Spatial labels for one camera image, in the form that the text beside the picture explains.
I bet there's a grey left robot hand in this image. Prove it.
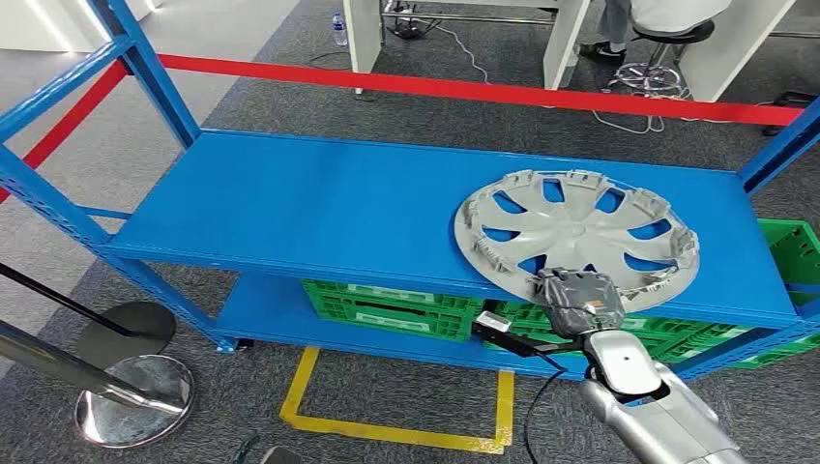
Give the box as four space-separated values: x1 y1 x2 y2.
259 446 308 464

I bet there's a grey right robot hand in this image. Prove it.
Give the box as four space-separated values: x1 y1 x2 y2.
535 267 626 339

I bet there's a grey plastic wheel cover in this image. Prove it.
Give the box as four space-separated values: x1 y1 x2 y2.
453 168 701 315

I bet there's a blue metal shelf rack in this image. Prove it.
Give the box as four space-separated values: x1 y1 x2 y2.
0 0 820 382

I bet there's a yellow floor tape marking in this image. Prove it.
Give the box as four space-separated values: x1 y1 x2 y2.
279 346 515 456

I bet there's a red barrier belt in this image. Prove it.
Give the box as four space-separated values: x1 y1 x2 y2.
0 60 130 205
157 54 805 128

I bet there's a black stool chrome base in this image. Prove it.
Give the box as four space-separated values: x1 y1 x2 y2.
604 18 717 99

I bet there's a black office chair base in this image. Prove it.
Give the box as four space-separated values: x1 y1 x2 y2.
762 91 818 137

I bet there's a person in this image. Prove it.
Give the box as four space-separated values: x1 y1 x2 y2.
579 0 732 66

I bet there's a white desk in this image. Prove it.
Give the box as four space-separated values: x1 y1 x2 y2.
342 0 796 103

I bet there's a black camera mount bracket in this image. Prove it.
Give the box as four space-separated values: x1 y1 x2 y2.
472 320 581 359

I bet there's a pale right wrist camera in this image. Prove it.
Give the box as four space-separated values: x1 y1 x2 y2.
475 310 513 334

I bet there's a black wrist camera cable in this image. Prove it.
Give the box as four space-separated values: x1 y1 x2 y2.
523 352 571 464

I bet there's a chrome stanchion post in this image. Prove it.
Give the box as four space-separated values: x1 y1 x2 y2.
0 318 194 449

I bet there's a white floor cable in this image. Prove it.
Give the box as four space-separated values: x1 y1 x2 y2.
435 24 671 135

